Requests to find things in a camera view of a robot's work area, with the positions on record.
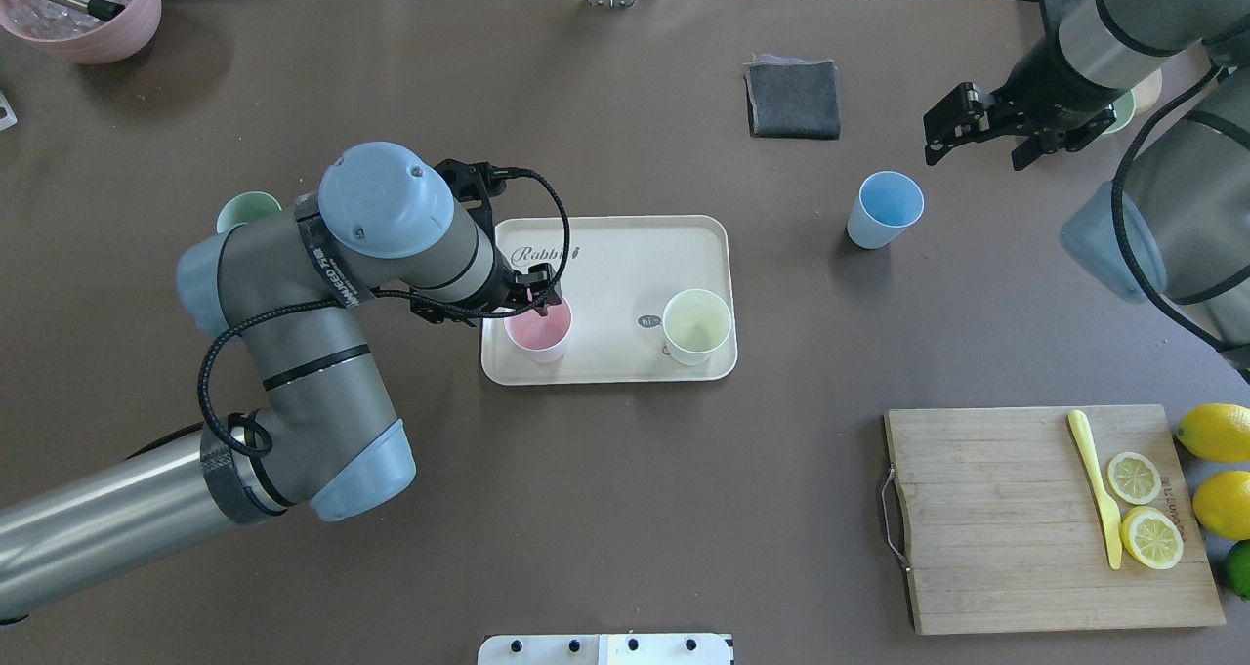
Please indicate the light blue cup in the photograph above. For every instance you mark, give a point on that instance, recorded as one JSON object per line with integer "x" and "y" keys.
{"x": 887, "y": 204}

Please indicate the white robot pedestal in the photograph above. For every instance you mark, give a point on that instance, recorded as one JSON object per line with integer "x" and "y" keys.
{"x": 605, "y": 648}

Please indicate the wooden cup stand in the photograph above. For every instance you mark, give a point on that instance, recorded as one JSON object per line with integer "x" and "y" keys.
{"x": 1147, "y": 93}

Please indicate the lemon half far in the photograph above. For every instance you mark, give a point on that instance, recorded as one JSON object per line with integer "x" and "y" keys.
{"x": 1133, "y": 478}

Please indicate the pale yellow cup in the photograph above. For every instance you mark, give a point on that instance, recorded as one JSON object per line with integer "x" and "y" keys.
{"x": 695, "y": 323}

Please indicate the cream rabbit tray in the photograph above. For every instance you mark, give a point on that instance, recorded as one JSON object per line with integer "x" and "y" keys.
{"x": 621, "y": 272}

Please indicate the lemon half near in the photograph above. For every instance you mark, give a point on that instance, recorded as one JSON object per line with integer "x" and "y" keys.
{"x": 1152, "y": 538}

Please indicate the wooden cutting board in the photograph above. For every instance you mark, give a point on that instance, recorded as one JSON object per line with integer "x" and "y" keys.
{"x": 1000, "y": 533}

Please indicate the lemon half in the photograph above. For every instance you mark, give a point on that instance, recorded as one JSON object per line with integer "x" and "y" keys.
{"x": 1133, "y": 478}
{"x": 1152, "y": 538}

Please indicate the whole yellow lemon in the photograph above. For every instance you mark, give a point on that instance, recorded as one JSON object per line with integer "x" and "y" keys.
{"x": 1221, "y": 505}
{"x": 1216, "y": 432}

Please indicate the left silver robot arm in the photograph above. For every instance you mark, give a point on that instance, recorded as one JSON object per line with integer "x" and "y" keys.
{"x": 293, "y": 408}

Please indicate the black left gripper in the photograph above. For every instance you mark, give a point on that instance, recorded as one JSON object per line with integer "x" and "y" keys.
{"x": 508, "y": 294}

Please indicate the pink bowl with ice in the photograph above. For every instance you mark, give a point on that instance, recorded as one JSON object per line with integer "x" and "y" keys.
{"x": 84, "y": 31}

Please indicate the pink cup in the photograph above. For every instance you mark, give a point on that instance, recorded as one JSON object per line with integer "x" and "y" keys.
{"x": 542, "y": 337}

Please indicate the mint green bowl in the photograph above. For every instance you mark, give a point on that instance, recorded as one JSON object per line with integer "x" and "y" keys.
{"x": 1123, "y": 110}

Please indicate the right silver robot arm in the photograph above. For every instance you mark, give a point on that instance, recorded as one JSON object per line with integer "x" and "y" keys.
{"x": 1170, "y": 226}

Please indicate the mint green cup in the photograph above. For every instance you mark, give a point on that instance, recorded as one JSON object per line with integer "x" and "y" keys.
{"x": 246, "y": 207}

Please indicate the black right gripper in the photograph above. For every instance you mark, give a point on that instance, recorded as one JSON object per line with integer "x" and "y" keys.
{"x": 1035, "y": 92}

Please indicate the yellow plastic knife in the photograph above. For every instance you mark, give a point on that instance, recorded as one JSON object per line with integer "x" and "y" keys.
{"x": 1108, "y": 511}

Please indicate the folded grey cloth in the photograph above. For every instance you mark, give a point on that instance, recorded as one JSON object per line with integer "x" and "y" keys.
{"x": 789, "y": 98}

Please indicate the green lime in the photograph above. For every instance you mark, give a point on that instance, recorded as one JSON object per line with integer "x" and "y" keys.
{"x": 1237, "y": 570}

